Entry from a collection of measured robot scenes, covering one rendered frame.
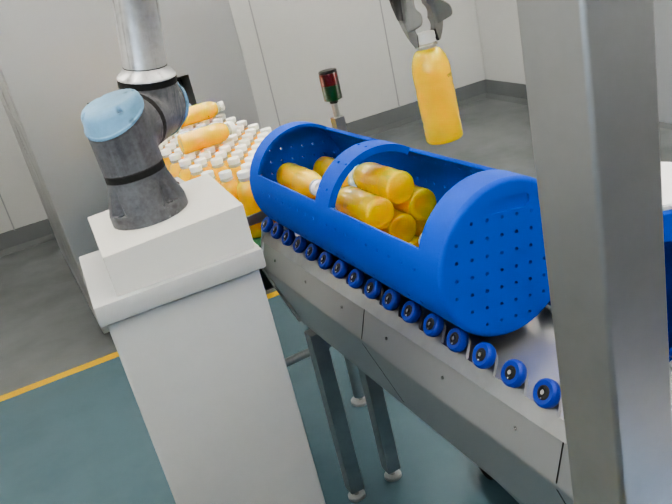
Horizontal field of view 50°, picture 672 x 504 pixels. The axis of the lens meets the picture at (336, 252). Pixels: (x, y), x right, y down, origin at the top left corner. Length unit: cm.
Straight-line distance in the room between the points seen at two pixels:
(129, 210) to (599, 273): 103
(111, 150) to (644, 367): 104
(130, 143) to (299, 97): 511
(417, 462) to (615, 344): 205
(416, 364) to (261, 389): 32
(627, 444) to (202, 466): 107
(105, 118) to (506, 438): 88
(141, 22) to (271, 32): 489
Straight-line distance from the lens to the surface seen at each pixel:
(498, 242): 124
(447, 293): 121
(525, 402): 120
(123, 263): 134
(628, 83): 50
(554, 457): 118
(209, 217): 135
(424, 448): 262
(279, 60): 636
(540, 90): 51
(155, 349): 141
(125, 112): 137
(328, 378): 220
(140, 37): 147
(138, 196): 140
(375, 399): 232
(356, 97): 665
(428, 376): 140
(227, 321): 142
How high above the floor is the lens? 164
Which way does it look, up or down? 23 degrees down
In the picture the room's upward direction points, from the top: 13 degrees counter-clockwise
